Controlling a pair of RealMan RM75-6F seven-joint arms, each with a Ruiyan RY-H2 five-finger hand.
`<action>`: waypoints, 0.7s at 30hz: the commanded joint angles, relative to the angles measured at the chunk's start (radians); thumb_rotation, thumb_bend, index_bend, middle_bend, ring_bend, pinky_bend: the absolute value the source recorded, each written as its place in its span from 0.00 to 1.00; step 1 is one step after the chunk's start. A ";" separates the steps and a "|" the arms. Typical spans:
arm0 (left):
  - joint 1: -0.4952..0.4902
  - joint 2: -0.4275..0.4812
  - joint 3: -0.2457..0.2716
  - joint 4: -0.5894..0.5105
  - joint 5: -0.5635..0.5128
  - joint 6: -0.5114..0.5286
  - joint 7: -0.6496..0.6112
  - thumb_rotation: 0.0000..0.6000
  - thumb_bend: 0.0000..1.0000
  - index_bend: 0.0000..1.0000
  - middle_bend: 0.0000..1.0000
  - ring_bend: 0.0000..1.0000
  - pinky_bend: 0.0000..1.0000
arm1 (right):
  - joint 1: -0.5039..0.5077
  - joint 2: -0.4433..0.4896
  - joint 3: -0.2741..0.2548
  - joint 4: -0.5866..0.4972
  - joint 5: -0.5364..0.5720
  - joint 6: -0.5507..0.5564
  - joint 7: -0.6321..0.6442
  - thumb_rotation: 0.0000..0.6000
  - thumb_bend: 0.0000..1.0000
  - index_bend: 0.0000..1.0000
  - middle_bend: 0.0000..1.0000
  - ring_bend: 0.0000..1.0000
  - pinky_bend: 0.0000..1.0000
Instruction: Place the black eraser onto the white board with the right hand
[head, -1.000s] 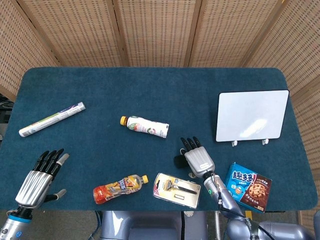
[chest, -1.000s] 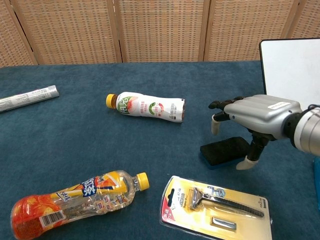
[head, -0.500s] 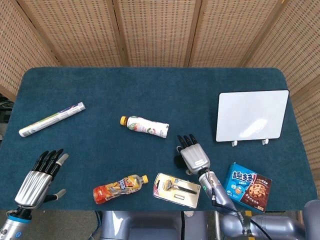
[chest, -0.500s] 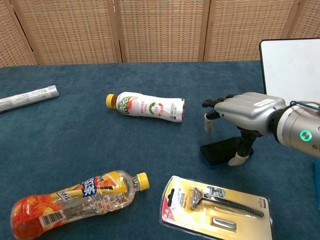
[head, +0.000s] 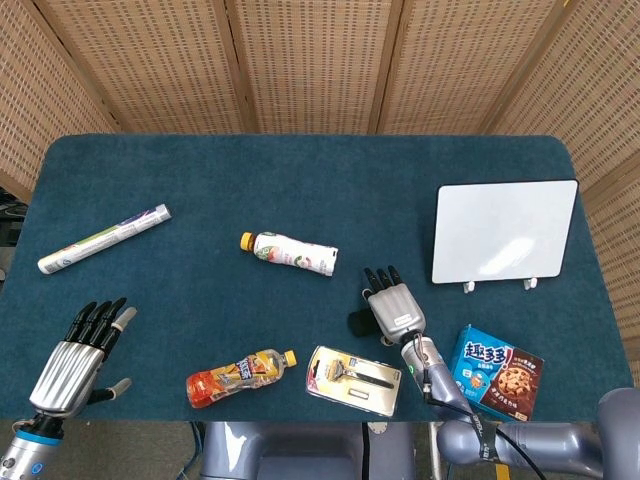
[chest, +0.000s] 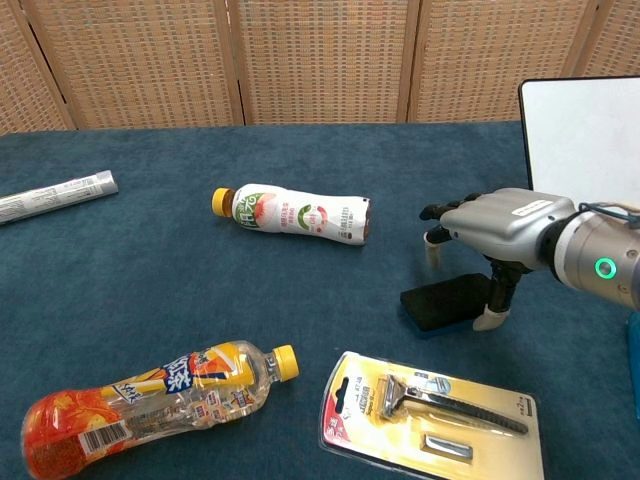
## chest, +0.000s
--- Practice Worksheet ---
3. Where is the blue plastic package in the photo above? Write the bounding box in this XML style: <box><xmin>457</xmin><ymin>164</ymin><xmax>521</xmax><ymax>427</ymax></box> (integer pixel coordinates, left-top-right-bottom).
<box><xmin>625</xmin><ymin>312</ymin><xmax>640</xmax><ymax>420</ymax></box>

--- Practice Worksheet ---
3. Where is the white label tea bottle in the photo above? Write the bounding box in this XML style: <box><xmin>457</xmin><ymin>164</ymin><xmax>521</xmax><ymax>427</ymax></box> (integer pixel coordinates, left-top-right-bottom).
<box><xmin>211</xmin><ymin>182</ymin><xmax>372</xmax><ymax>247</ymax></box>

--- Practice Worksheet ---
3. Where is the black felt whiteboard eraser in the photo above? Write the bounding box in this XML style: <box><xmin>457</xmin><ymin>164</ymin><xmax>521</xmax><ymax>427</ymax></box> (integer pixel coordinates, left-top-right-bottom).
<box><xmin>399</xmin><ymin>272</ymin><xmax>497</xmax><ymax>340</ymax></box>

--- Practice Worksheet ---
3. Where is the woven wooden folding screen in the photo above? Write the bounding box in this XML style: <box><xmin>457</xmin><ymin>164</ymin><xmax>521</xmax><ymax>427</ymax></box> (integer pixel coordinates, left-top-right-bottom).
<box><xmin>0</xmin><ymin>0</ymin><xmax>640</xmax><ymax>136</ymax></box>

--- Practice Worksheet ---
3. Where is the silver toothpaste tube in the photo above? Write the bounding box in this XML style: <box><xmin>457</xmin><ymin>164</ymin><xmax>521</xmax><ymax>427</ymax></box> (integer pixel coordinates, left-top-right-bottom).
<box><xmin>0</xmin><ymin>169</ymin><xmax>120</xmax><ymax>226</ymax></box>

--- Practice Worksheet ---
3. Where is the clear orange label drink bottle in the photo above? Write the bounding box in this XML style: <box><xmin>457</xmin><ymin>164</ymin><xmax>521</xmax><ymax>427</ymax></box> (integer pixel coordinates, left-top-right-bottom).
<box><xmin>20</xmin><ymin>340</ymin><xmax>301</xmax><ymax>480</ymax></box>

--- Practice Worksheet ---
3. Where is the teal table cloth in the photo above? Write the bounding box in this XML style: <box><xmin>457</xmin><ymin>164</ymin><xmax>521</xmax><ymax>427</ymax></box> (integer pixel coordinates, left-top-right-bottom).
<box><xmin>0</xmin><ymin>120</ymin><xmax>640</xmax><ymax>480</ymax></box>

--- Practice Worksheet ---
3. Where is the yellow carded razor pack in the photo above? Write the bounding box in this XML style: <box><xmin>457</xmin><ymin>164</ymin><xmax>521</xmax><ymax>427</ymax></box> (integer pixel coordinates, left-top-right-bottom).
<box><xmin>319</xmin><ymin>350</ymin><xmax>549</xmax><ymax>480</ymax></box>

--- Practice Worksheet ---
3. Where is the white magnetic whiteboard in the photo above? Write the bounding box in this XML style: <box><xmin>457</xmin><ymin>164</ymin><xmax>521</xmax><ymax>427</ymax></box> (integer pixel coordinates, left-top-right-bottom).
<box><xmin>518</xmin><ymin>75</ymin><xmax>640</xmax><ymax>209</ymax></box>

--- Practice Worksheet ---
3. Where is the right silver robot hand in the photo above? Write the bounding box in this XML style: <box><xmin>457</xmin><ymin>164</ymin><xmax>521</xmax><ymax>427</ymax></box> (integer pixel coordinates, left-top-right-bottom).
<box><xmin>418</xmin><ymin>188</ymin><xmax>576</xmax><ymax>332</ymax></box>

